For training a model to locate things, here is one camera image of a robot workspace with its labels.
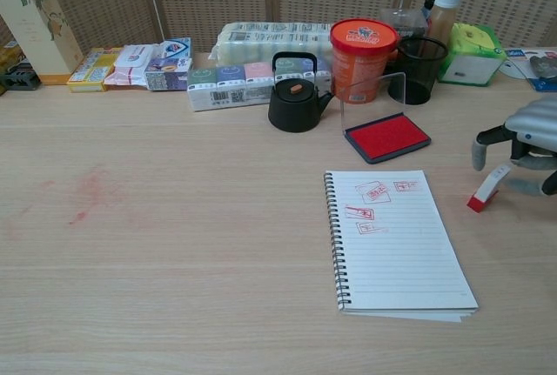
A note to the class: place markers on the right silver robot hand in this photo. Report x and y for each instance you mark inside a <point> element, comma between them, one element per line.
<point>537,125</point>

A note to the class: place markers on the small red stamp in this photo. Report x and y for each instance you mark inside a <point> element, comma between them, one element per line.
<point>485,192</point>

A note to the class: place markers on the spiral notepad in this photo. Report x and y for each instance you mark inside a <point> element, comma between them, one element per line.
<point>400,262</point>

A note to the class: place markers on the blue blister pack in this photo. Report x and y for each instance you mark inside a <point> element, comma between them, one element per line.
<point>539,70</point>

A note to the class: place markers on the green tissue box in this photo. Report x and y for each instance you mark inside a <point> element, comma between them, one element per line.
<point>472,55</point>

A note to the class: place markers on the black mesh pen cup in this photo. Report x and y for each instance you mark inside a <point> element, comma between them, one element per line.
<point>418,75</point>

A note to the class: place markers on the brown bottle white cap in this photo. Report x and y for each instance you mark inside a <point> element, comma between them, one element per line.
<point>441,16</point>

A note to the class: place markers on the red ink pad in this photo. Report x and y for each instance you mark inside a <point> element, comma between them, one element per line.
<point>387,138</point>

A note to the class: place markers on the orange lidded tub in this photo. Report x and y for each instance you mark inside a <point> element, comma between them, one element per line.
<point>359,66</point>

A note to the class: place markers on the black teapot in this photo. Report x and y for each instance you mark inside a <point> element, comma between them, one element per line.
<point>293,109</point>

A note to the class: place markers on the large clear-wrapped tissue pack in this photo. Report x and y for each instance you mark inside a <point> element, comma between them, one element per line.
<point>265,42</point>

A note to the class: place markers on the multicolour pocket tissue pack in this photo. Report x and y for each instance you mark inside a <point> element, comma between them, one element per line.
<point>230,85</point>

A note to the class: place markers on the blue white small box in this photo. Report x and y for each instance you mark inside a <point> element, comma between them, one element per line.
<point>176,48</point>

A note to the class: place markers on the purple small box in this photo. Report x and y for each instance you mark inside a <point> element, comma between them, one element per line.
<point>167,75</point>

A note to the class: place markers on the pink wet wipes pack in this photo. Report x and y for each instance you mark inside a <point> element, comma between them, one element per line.
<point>130,66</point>

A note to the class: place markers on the yellow flat box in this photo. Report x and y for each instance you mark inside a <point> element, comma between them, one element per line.
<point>91,70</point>

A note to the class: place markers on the tall beige orange-topped box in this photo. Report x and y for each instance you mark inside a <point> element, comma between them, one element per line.
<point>39,31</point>

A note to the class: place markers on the black clip holder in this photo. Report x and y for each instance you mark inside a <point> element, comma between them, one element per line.
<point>19,81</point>

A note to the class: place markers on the gold foil package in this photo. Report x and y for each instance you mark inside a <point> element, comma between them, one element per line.
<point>8,57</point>

